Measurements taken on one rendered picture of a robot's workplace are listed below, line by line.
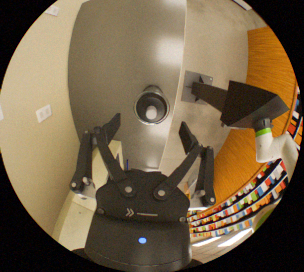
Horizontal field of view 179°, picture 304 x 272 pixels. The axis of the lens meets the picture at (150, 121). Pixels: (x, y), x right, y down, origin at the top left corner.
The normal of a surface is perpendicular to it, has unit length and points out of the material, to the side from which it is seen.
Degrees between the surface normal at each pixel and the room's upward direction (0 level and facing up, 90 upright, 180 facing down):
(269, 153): 65
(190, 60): 0
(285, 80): 90
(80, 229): 90
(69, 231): 90
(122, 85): 0
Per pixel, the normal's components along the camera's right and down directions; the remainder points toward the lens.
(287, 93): -0.99, -0.11
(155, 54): -0.04, 0.45
